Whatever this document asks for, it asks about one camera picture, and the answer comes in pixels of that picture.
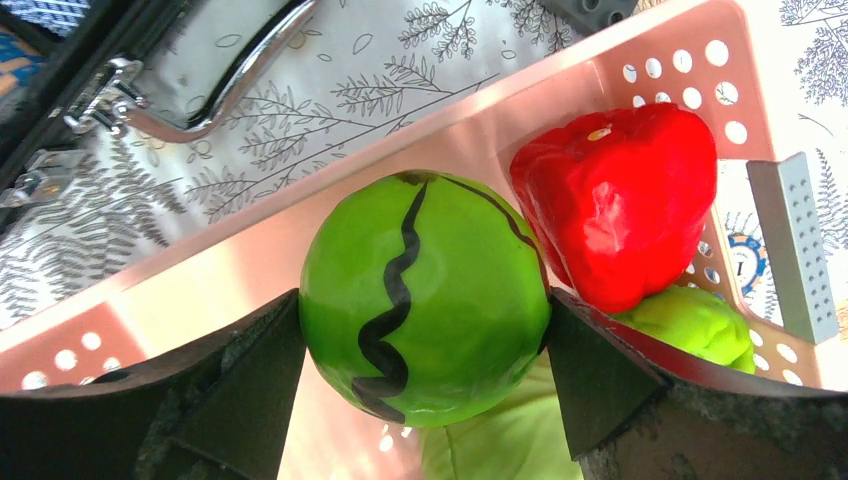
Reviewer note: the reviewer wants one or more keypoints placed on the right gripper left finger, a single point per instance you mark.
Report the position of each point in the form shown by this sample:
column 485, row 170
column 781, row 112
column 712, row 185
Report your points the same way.
column 216, row 408

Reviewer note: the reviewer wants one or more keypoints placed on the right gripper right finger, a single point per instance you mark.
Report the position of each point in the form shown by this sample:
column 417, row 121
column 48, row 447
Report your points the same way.
column 635, row 408

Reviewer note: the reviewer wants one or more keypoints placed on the green toy cabbage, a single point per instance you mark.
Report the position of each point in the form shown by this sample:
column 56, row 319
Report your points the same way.
column 522, row 437

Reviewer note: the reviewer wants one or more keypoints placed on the red toy pepper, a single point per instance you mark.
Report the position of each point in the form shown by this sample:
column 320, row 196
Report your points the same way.
column 618, row 199

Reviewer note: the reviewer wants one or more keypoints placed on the green toy watermelon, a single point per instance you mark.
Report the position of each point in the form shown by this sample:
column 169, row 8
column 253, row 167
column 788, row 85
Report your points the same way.
column 424, row 298

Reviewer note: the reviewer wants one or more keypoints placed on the black poker chip case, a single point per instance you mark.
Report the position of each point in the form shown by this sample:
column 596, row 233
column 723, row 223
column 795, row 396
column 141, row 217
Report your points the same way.
column 87, row 82

